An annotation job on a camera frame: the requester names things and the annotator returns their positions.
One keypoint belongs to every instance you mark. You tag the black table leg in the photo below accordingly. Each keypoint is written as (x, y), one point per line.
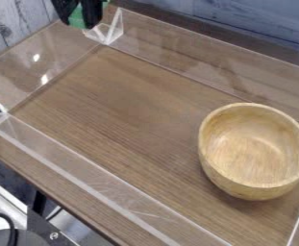
(39, 203)

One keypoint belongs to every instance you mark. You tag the black metal base plate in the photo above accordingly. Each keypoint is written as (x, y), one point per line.
(43, 234)

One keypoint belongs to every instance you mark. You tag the light wooden bowl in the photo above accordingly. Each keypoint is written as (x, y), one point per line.
(249, 150)

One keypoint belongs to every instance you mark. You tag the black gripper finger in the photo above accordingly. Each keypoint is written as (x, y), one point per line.
(92, 12)
(64, 8)

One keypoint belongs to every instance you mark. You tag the clear acrylic corner bracket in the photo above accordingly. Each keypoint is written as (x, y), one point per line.
(107, 33)

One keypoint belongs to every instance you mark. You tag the green rectangular block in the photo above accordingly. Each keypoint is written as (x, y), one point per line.
(76, 18)

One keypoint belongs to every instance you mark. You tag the clear acrylic front wall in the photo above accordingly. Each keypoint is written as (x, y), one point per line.
(107, 203)

